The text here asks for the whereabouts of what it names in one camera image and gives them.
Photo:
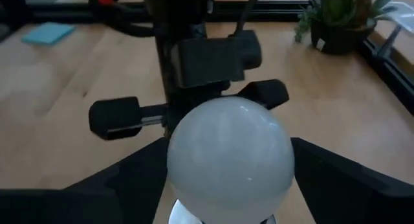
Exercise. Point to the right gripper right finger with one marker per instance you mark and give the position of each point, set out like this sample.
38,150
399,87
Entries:
355,201

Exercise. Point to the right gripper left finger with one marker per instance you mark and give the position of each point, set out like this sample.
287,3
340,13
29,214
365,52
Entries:
97,204

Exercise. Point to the white lightbulb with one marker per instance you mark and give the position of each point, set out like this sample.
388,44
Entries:
229,159

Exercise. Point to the blue sticky note pad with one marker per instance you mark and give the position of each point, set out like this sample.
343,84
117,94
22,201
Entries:
48,33

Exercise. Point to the beige wooden desk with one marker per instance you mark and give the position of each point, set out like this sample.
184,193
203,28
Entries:
406,44

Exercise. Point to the green potted plant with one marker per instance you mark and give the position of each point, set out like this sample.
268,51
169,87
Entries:
339,33

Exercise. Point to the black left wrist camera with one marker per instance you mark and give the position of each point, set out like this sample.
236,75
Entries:
210,62

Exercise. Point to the black aluminium table frame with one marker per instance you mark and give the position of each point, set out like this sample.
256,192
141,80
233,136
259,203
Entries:
284,12

